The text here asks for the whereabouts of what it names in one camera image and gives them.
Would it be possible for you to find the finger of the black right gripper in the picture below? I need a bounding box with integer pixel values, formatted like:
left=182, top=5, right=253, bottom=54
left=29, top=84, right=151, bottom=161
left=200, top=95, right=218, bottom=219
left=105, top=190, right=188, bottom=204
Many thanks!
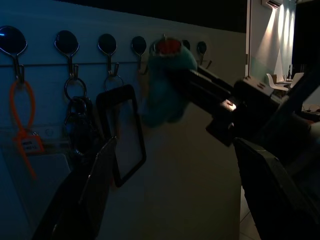
left=189, top=66, right=238, bottom=95
left=169, top=71, right=235, bottom=120

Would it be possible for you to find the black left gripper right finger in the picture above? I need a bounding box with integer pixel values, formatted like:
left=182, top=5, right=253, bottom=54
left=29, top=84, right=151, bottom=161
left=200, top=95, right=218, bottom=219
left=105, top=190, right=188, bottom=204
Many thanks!
left=234, top=138, right=320, bottom=240

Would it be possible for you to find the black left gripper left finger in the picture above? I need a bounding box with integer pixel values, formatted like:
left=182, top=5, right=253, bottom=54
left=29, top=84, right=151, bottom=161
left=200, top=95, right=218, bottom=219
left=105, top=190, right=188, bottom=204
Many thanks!
left=31, top=136, right=118, bottom=240

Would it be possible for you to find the teal plush keychain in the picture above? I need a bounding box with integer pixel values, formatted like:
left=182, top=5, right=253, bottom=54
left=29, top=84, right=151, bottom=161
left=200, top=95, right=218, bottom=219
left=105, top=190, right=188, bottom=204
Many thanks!
left=138, top=36, right=199, bottom=129

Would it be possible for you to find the white shell chair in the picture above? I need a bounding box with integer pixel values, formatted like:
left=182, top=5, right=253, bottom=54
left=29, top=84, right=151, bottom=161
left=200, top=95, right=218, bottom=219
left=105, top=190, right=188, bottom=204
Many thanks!
left=265, top=73, right=290, bottom=92
left=290, top=72, right=305, bottom=87

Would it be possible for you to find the clear plastic card holder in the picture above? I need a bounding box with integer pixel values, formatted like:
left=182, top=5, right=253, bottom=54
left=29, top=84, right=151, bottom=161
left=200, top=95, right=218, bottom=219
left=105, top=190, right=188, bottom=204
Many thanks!
left=0, top=122, right=74, bottom=223

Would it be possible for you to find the black carabiner key bunch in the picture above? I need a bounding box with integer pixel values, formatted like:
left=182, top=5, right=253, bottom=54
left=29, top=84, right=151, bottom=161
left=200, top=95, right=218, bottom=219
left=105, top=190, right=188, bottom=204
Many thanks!
left=63, top=76, right=101, bottom=159

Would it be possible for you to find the white air conditioner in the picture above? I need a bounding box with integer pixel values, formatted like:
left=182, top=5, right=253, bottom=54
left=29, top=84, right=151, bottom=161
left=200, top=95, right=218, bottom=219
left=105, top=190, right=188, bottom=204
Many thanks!
left=260, top=0, right=282, bottom=8

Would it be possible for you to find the orange zip tie tag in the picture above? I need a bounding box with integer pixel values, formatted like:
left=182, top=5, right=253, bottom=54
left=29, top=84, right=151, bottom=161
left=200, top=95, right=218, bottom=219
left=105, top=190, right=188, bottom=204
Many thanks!
left=9, top=79, right=46, bottom=180

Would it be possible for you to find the black frame badge holder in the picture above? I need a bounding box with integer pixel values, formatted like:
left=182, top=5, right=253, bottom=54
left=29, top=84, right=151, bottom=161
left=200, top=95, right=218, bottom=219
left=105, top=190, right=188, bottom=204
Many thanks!
left=95, top=74, right=148, bottom=189

